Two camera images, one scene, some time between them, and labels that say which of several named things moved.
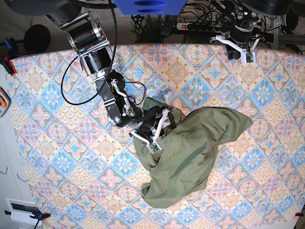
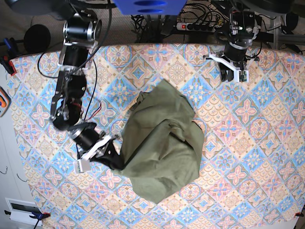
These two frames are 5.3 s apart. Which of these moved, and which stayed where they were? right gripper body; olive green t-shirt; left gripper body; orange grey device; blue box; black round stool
Moved: right gripper body; left gripper body; olive green t-shirt
Stayed: black round stool; blue box; orange grey device
